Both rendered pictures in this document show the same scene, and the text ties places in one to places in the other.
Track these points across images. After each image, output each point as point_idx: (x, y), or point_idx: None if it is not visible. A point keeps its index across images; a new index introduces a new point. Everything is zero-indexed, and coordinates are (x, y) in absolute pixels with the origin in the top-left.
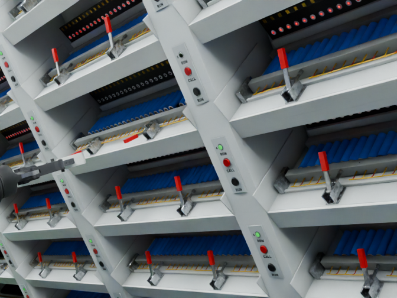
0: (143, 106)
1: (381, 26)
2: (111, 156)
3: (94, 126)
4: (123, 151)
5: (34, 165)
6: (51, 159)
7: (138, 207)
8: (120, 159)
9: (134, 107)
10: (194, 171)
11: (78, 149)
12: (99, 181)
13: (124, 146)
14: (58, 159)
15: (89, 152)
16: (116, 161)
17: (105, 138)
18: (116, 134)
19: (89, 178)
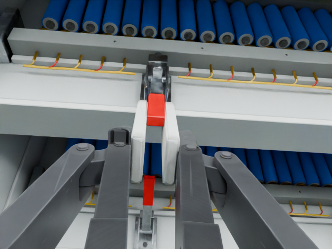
0: (264, 14)
1: None
2: (250, 129)
3: (59, 6)
4: (319, 130)
5: (218, 226)
6: (119, 135)
7: (174, 215)
8: (270, 140)
9: (227, 6)
10: (293, 155)
11: (37, 66)
12: (21, 139)
13: (325, 118)
14: (228, 158)
15: (146, 98)
16: (244, 139)
17: (190, 66)
18: (241, 67)
19: (8, 136)
